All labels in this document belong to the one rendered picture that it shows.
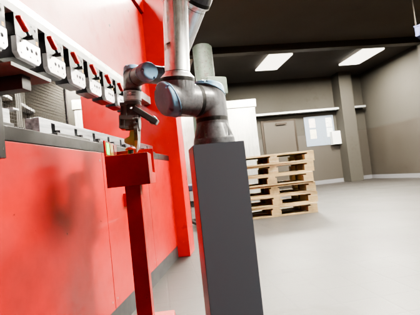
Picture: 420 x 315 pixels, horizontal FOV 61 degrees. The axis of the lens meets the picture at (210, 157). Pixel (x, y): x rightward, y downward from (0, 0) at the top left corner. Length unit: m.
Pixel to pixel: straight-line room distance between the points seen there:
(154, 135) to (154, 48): 0.77
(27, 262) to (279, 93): 10.98
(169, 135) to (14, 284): 2.20
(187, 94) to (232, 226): 0.47
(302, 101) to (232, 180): 10.86
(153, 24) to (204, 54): 3.40
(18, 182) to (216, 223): 0.63
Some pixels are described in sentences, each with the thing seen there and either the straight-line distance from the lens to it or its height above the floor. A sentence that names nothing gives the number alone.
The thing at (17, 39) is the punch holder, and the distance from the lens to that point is 1.55.
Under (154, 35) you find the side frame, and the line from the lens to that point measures 3.39.
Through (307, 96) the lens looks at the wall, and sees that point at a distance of 12.13.
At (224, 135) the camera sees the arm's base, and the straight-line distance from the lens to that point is 1.26.
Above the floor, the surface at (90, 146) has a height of 0.85.
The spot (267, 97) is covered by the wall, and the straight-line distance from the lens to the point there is 11.67.
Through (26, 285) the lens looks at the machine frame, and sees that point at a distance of 1.23.
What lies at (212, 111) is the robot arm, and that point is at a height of 0.89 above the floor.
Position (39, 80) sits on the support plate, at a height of 0.99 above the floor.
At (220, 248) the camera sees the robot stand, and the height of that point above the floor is 0.42.
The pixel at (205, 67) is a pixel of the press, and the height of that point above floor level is 2.60.
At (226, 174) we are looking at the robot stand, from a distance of 1.23.
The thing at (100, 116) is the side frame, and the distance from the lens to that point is 3.36.
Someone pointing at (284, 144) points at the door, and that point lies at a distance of 11.54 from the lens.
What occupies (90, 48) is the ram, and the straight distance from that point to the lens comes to 2.17.
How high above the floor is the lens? 0.67
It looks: 3 degrees up
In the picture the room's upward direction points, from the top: 6 degrees counter-clockwise
